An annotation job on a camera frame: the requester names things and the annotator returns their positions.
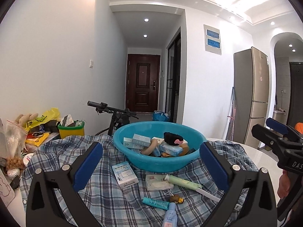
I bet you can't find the white slim stick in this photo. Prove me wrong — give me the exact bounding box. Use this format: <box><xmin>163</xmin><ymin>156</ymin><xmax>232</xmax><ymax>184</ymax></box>
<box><xmin>196</xmin><ymin>187</ymin><xmax>220</xmax><ymax>202</ymax></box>

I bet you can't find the pale green box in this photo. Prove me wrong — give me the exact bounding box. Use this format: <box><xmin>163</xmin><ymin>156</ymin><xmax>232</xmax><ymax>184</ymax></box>
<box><xmin>159</xmin><ymin>144</ymin><xmax>183</xmax><ymax>157</ymax></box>

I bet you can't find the grey barcode box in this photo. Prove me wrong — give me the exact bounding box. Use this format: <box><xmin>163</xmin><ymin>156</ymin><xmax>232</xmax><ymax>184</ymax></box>
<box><xmin>132</xmin><ymin>134</ymin><xmax>151</xmax><ymax>147</ymax></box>

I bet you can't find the person's right hand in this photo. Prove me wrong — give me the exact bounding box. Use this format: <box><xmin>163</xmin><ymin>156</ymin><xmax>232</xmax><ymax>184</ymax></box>
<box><xmin>277</xmin><ymin>170</ymin><xmax>291</xmax><ymax>199</ymax></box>

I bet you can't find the silver refrigerator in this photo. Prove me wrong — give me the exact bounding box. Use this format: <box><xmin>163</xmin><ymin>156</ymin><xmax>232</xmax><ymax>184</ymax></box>
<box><xmin>233</xmin><ymin>47</ymin><xmax>269</xmax><ymax>149</ymax></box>

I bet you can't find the blue plaid cloth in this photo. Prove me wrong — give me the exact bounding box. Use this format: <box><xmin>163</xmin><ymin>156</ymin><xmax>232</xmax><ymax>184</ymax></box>
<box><xmin>20</xmin><ymin>134</ymin><xmax>258</xmax><ymax>226</ymax></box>

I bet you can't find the clear plastic bag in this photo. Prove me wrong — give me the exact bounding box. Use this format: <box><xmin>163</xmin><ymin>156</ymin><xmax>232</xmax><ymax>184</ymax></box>
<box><xmin>1</xmin><ymin>120</ymin><xmax>28</xmax><ymax>159</ymax></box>

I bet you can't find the green cream tube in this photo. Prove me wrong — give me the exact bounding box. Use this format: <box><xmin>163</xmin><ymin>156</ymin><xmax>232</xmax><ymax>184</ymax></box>
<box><xmin>164</xmin><ymin>174</ymin><xmax>202</xmax><ymax>191</ymax></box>

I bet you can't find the yellow green container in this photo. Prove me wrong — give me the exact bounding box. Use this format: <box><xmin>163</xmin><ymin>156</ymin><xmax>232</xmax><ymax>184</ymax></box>
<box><xmin>58</xmin><ymin>120</ymin><xmax>85</xmax><ymax>139</ymax></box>

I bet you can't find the white Raison box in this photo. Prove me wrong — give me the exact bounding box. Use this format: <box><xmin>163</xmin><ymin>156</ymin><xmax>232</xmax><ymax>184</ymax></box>
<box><xmin>112</xmin><ymin>161</ymin><xmax>139</xmax><ymax>189</ymax></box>

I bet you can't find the light blue hand cream tube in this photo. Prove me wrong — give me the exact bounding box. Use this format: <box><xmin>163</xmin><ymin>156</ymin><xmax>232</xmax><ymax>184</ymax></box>
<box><xmin>162</xmin><ymin>202</ymin><xmax>177</xmax><ymax>227</ymax></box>

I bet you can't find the beige plush toy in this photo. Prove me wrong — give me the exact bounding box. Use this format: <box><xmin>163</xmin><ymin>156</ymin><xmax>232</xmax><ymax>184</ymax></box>
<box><xmin>14</xmin><ymin>113</ymin><xmax>38</xmax><ymax>127</ymax></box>

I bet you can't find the yellow plastic bag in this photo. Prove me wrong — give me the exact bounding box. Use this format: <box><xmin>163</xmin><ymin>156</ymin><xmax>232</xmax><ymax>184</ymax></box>
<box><xmin>25</xmin><ymin>108</ymin><xmax>61</xmax><ymax>132</ymax></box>

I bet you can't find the black plush hair clip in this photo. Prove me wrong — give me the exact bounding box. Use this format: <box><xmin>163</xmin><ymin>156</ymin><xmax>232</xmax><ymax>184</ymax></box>
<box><xmin>164</xmin><ymin>132</ymin><xmax>184</xmax><ymax>146</ymax></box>

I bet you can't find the teal small tube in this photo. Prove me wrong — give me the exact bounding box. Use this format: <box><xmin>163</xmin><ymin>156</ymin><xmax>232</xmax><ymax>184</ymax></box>
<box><xmin>142</xmin><ymin>197</ymin><xmax>169</xmax><ymax>210</ymax></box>

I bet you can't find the white wipes packet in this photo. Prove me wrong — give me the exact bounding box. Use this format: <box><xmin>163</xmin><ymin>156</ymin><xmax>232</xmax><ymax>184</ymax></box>
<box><xmin>145</xmin><ymin>174</ymin><xmax>174</xmax><ymax>191</ymax></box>

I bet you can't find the blue bag on floor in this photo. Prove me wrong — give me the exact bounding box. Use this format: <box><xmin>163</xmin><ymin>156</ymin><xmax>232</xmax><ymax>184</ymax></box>
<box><xmin>152</xmin><ymin>110</ymin><xmax>169</xmax><ymax>122</ymax></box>

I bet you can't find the blue plastic basin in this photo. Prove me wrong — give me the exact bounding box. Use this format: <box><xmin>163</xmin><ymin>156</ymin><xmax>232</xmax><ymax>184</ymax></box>
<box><xmin>113</xmin><ymin>121</ymin><xmax>207</xmax><ymax>173</ymax></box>

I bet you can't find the dark wooden door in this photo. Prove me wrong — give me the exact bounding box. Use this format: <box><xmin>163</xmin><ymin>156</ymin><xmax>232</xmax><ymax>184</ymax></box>
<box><xmin>125</xmin><ymin>54</ymin><xmax>160</xmax><ymax>113</ymax></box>

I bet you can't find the brown haired doll keychain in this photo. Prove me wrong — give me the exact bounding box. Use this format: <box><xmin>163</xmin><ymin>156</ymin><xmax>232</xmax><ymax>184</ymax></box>
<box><xmin>169</xmin><ymin>194</ymin><xmax>184</xmax><ymax>204</ymax></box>

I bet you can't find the beige wooden ring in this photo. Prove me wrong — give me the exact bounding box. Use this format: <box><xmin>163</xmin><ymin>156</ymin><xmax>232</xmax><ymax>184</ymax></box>
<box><xmin>141</xmin><ymin>138</ymin><xmax>158</xmax><ymax>156</ymax></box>

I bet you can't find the bicycle handlebar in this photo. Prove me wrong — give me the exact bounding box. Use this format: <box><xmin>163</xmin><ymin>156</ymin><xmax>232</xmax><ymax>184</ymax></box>
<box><xmin>87</xmin><ymin>100</ymin><xmax>139</xmax><ymax>136</ymax></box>

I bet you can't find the white light switch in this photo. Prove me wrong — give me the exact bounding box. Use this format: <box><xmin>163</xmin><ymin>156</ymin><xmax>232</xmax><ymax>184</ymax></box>
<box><xmin>89</xmin><ymin>60</ymin><xmax>94</xmax><ymax>68</ymax></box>

